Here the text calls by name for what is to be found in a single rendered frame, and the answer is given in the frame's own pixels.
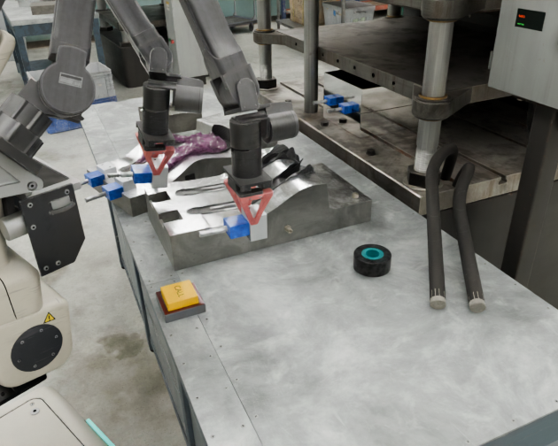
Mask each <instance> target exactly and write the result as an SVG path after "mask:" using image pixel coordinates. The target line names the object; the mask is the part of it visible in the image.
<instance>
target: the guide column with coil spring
mask: <svg viewBox="0 0 558 446"><path fill-rule="evenodd" d="M318 46H319V0H304V112H305V113H317V112H318V104H313V101H318Z"/></svg>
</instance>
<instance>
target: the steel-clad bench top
mask: <svg viewBox="0 0 558 446"><path fill-rule="evenodd" d="M142 106H143V98H136V99H129V100H122V101H116V102H110V103H103V104H92V105H91V106H90V107H89V108H88V110H86V111H85V112H84V113H83V114H82V117H83V118H84V120H83V121H81V124H82V127H83V129H84V132H85V134H86V136H87V138H88V141H89V145H90V148H91V149H92V152H93V154H94V157H95V159H96V161H97V164H98V165H99V164H103V163H105V162H112V161H114V160H117V159H121V158H124V157H125V156H126V155H127V154H128V153H129V152H130V151H131V150H133V149H134V148H135V147H136V146H137V145H138V144H139V142H138V140H137V138H136V132H138V127H136V122H137V121H140V118H139V112H138V107H142ZM277 144H280V145H281V144H284V145H286V146H287V147H288V148H290V147H293V148H294V150H295V153H296V154H297V155H299V161H300V160H301V159H302V158H303V160H302V162H301V164H300V165H303V166H306V165H309V164H310V165H314V164H319V163H323V164H325V165H326V166H327V167H328V168H330V169H331V170H332V171H334V172H335V173H337V174H338V175H339V176H341V177H342V178H343V179H345V180H346V181H348V182H349V183H351V184H352V185H353V186H354V187H356V188H357V189H358V190H359V191H361V192H362V193H363V194H365V195H366V196H368V197H369V198H370V199H372V207H371V220H370V221H368V222H364V223H360V224H357V225H353V226H349V227H344V228H340V229H337V230H333V231H329V232H326V233H322V234H318V235H313V236H309V237H306V238H302V239H298V240H295V241H291V242H285V243H281V244H278V245H275V246H271V247H267V248H264V249H260V250H254V251H250V252H247V253H244V254H240V255H236V256H233V257H229V258H223V259H219V260H215V261H213V262H209V263H205V264H202V265H195V266H192V267H188V268H184V269H181V270H178V271H175V270H174V268H173V266H172V264H171V262H170V260H169V258H168V256H167V254H166V252H165V250H164V248H163V246H162V244H161V242H160V240H159V238H158V236H157V234H156V232H155V230H154V228H153V226H152V224H151V222H150V220H149V214H148V212H145V213H143V214H140V215H137V216H135V217H132V216H131V215H129V214H128V213H127V212H125V211H123V210H122V209H121V208H120V207H119V206H118V205H116V204H113V206H114V208H115V211H116V212H117V215H118V218H119V220H120V223H121V226H122V228H123V231H124V233H125V236H126V237H127V240H128V244H129V247H130V249H131V251H132V253H133V256H134V258H135V261H136V264H137V267H138V269H139V272H140V274H141V276H142V278H143V282H144V285H145V287H146V289H147V292H148V294H149V297H150V299H151V302H152V305H153V308H154V310H155V312H156V314H157V317H158V319H159V323H160V325H161V327H162V330H163V333H164V335H165V337H166V339H167V343H168V346H169V348H170V350H171V353H172V355H173V358H174V361H175V363H176V366H177V368H178V371H179V373H180V375H181V378H182V382H183V384H184V387H185V388H186V391H187V393H188V396H189V398H190V402H191V404H192V407H193V409H194V412H195V413H196V416H197V418H198V423H199V425H200V427H201V429H202V432H203V434H204V437H205V440H206V442H207V445H208V446H482V445H484V444H486V443H488V442H491V441H493V440H495V439H497V438H499V437H501V436H503V435H505V434H508V433H510V432H512V431H514V430H516V429H518V428H520V427H523V426H525V425H527V424H530V423H531V422H533V421H535V420H537V419H540V418H543V417H545V416H546V415H548V414H550V413H552V412H555V411H558V310H557V309H555V308H554V307H553V306H552V305H551V304H549V303H547V302H546V301H544V300H543V299H541V298H540V297H539V296H537V295H535V294H534V293H532V292H531V291H529V290H528V289H527V288H526V287H524V286H523V285H521V284H520V283H518V282H517V281H515V280H514V279H512V278H511V277H509V276H508V275H506V274H505V273H503V272H502V271H501V270H500V269H498V268H497V267H495V266H494V265H492V264H491V263H489V262H488V261H486V260H485V259H483V258H482V257H480V256H479V255H477V254H476V253H475V255H476V260H477V267H478V271H479V276H480V281H481V285H482V289H483V293H484V301H485V306H486V308H485V310H484V311H482V312H472V311H471V310H470V309H469V301H468V296H467V290H466V285H465V280H464V275H463V270H462V265H461V255H460V251H459V245H458V241H457V240H456V239H454V238H453V237H452V236H451V235H449V234H448V233H446V232H445V231H443V230H442V229H441V234H442V248H443V261H444V275H445V288H446V307H445V308H443V309H440V310H439V309H433V308H432V307H431V306H430V281H429V258H428V235H427V219H426V218H424V217H423V216H422V215H420V214H419V213H417V212H416V211H414V210H413V209H411V208H410V207H408V206H407V205H405V204H403V203H402V202H401V201H400V200H399V199H397V198H396V197H394V196H392V195H391V194H390V193H388V192H387V191H385V190H384V189H382V188H380V187H379V186H378V185H376V184H375V183H374V182H373V181H371V180H369V179H368V178H367V177H365V176H364V175H362V174H361V173H359V172H357V171H356V170H355V169H353V168H352V167H350V166H349V165H348V164H346V163H345V162H344V161H342V160H341V159H339V158H337V157H336V156H334V155H333V154H332V153H330V152H329V151H327V150H325V149H324V148H323V147H322V146H321V145H319V144H318V143H316V142H314V141H313V140H311V139H310V138H309V137H307V136H306V135H304V134H302V133H301V132H299V131H298V135H297V136H296V137H294V138H291V139H286V140H281V141H278V142H277ZM364 244H378V245H381V246H384V247H385V248H387V249H388V250H389V251H390V252H391V270H390V271H389V272H388V273H387V274H386V275H384V276H381V277H367V276H363V275H361V274H359V273H357V272H356V271H355V270H354V269H353V253H354V250H355V249H356V248H358V247H359V246H361V245H364ZM187 280H190V282H194V284H195V286H196V287H197V289H198V292H199V294H200V295H201V297H202V299H203V300H204V302H205V309H206V312H203V313H199V314H197V315H193V316H190V317H187V318H184V319H178V320H176V321H172V322H169V323H166V322H165V320H164V317H163V315H162V312H161V310H160V308H159V305H158V302H157V299H156V294H155V293H156V292H159V291H161V290H160V288H161V287H164V286H167V285H171V284H175V283H177V282H181V281H187ZM209 339H210V340H209ZM215 351H216V352H215ZM216 353H217V354H216ZM217 355H218V356H217Z"/></svg>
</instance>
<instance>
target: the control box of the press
mask: <svg viewBox="0 0 558 446"><path fill-rule="evenodd" d="M488 69H491V71H490V76H489V81H488V87H491V88H496V89H498V90H501V91H505V92H508V93H510V94H512V97H514V98H517V100H519V101H525V102H528V103H529V107H528V112H527V130H528V135H529V141H528V144H527V149H526V153H525V157H524V161H523V169H522V173H521V177H520V181H519V186H518V190H517V194H516V199H515V206H514V210H513V214H512V219H511V222H510V227H509V231H508V238H507V243H506V247H505V251H504V255H503V259H502V264H501V268H500V270H501V271H502V272H503V273H505V274H506V275H508V276H509V277H511V278H512V279H514V280H515V281H517V282H518V283H520V284H521V285H523V286H524V287H526V288H527V286H528V282H529V278H530V275H531V269H532V265H533V261H534V258H535V254H536V250H537V247H538V243H539V237H540V233H541V229H542V226H543V222H544V218H545V215H546V208H547V205H548V201H549V197H550V194H551V190H552V186H553V183H554V177H555V173H556V169H557V166H558V0H502V2H501V7H500V17H499V23H498V28H497V34H496V39H495V44H494V50H491V55H490V60H489V65H488Z"/></svg>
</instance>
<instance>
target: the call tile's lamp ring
mask: <svg viewBox="0 0 558 446"><path fill-rule="evenodd" d="M191 284H192V286H193V288H194V289H195V291H196V292H197V294H198V300H199V302H200V303H198V304H193V305H189V306H186V307H182V308H180V309H176V310H172V311H167V308H166V306H165V304H164V302H163V300H162V297H161V295H160V293H161V291H159V292H156V295H157V297H158V299H159V302H160V305H161V307H162V309H163V312H164V313H165V315H167V314H170V313H174V312H177V311H182V310H186V309H189V308H192V307H196V306H199V305H202V304H205V303H204V301H203V299H202V297H201V295H200V294H199V292H198V290H197V288H196V286H195V284H194V282H192V283H191Z"/></svg>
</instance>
